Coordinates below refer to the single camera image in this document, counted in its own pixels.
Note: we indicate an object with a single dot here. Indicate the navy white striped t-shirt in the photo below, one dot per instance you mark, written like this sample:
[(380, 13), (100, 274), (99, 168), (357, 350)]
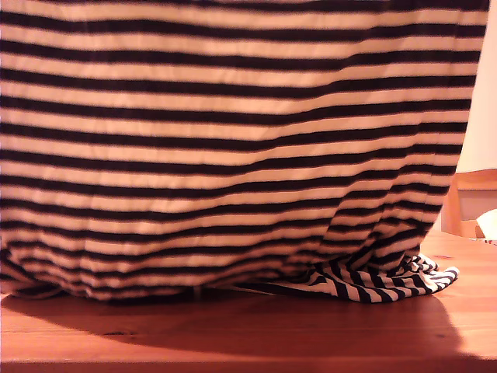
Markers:
[(233, 136)]

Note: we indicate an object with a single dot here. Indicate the wooden chair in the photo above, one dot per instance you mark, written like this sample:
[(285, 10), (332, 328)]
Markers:
[(452, 210)]

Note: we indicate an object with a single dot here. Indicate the white tissue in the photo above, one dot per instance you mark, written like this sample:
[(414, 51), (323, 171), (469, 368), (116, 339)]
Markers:
[(488, 223)]

